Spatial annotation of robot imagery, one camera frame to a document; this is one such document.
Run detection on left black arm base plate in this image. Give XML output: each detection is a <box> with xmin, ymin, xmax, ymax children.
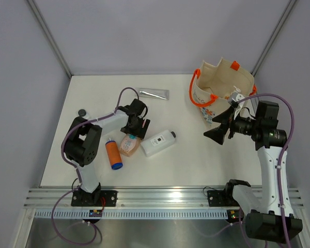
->
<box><xmin>71</xmin><ymin>190</ymin><xmax>117</xmax><ymax>207</ymax></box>

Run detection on white slotted cable duct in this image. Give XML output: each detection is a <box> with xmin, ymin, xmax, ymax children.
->
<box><xmin>35</xmin><ymin>209</ymin><xmax>228</xmax><ymax>220</ymax></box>

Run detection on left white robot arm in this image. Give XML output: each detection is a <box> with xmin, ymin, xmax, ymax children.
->
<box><xmin>61</xmin><ymin>99</ymin><xmax>150</xmax><ymax>206</ymax></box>

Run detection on silver tube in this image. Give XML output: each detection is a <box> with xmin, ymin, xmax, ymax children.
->
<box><xmin>137</xmin><ymin>88</ymin><xmax>169</xmax><ymax>100</ymax></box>

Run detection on canvas tote bag orange handles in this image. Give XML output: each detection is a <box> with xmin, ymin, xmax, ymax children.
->
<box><xmin>189</xmin><ymin>58</ymin><xmax>257</xmax><ymax>129</ymax></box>

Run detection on cream pump soap bottle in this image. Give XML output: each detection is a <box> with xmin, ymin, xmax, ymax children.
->
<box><xmin>223</xmin><ymin>86</ymin><xmax>241</xmax><ymax>100</ymax></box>

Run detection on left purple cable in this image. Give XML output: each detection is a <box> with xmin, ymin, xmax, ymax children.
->
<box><xmin>51</xmin><ymin>87</ymin><xmax>140</xmax><ymax>246</ymax></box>

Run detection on orange bottle blue cap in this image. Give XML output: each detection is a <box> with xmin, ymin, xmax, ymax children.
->
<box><xmin>105</xmin><ymin>139</ymin><xmax>123</xmax><ymax>170</ymax></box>

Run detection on pink lotion bottle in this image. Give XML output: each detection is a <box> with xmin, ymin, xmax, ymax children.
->
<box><xmin>119</xmin><ymin>134</ymin><xmax>141</xmax><ymax>157</ymax></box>

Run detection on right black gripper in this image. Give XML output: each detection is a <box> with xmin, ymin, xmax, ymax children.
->
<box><xmin>204</xmin><ymin>105</ymin><xmax>260</xmax><ymax>145</ymax></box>

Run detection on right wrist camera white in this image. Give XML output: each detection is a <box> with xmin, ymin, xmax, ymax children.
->
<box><xmin>226</xmin><ymin>91</ymin><xmax>245</xmax><ymax>118</ymax></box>

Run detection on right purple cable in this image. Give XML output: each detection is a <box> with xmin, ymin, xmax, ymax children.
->
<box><xmin>232</xmin><ymin>93</ymin><xmax>294</xmax><ymax>248</ymax></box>

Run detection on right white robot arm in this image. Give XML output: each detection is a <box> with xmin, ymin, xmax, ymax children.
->
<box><xmin>204</xmin><ymin>101</ymin><xmax>303</xmax><ymax>244</ymax></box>

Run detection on clear bottle dark cap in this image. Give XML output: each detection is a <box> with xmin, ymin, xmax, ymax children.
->
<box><xmin>77</xmin><ymin>108</ymin><xmax>90</xmax><ymax>119</ymax></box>

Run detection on white rectangular bottle black cap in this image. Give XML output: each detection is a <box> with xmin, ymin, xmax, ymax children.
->
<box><xmin>141</xmin><ymin>130</ymin><xmax>176</xmax><ymax>157</ymax></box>

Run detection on purple cable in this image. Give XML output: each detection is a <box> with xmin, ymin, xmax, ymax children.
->
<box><xmin>51</xmin><ymin>87</ymin><xmax>140</xmax><ymax>246</ymax></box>
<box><xmin>232</xmin><ymin>93</ymin><xmax>294</xmax><ymax>248</ymax></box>

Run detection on aluminium rail frame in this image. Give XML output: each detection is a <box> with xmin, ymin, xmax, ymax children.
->
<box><xmin>23</xmin><ymin>185</ymin><xmax>304</xmax><ymax>209</ymax></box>

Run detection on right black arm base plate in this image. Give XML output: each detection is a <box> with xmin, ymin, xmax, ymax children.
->
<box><xmin>207</xmin><ymin>190</ymin><xmax>239</xmax><ymax>207</ymax></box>

